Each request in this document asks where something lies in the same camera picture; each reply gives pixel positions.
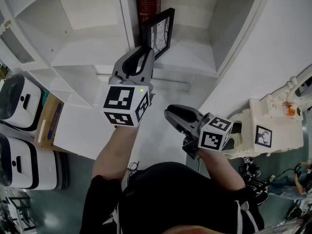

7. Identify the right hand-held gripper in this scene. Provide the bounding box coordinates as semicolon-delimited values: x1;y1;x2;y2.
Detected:
164;104;234;159

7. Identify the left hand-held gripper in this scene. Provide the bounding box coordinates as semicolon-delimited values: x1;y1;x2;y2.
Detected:
102;46;156;128

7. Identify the cardboard box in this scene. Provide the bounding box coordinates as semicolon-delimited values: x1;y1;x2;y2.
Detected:
33;93;65;149

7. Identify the person's black shirt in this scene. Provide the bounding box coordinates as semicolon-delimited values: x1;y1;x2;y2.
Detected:
81;161;265;234

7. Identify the white shelf compartment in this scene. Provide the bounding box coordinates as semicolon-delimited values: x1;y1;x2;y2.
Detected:
119;0;260;78

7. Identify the person's right forearm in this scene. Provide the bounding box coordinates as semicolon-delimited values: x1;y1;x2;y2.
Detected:
197;148;246;192

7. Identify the black picture frame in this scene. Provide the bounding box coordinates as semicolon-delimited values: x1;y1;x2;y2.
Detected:
141;8;176;61

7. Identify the red book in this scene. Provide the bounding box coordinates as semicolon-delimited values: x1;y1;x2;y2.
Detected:
135;0;161;24

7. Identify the white shelf hutch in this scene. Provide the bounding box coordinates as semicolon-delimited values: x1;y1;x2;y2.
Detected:
0;0;269;107

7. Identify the person's left forearm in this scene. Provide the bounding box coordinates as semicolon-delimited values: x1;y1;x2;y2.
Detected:
92;125;139;181

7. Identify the cream dressing table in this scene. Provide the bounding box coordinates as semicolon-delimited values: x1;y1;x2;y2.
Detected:
223;96;305;159

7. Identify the small framed picture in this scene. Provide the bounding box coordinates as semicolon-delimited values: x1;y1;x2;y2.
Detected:
255;125;273;148

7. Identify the oval vanity mirror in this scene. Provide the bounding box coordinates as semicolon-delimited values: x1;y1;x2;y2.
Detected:
286;69;312;107

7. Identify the white and black machine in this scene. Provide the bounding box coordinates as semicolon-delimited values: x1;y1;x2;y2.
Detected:
0;73;46;131
0;133;69;191

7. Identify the teal round object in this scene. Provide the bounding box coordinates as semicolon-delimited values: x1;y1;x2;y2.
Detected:
41;90;51;108

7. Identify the black backpack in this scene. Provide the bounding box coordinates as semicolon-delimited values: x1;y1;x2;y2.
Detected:
240;163;269;206

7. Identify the small orange box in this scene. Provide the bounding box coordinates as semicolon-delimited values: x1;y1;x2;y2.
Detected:
284;103;295;117

